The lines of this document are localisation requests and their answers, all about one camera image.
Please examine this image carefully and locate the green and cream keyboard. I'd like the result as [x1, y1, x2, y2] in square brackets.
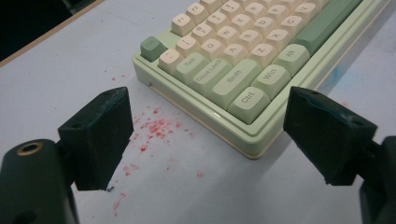
[132, 0, 392, 161]

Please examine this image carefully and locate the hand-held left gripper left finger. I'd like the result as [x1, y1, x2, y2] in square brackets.
[57, 86, 135, 191]

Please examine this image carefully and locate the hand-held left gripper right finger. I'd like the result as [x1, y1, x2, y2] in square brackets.
[282, 86, 379, 187]

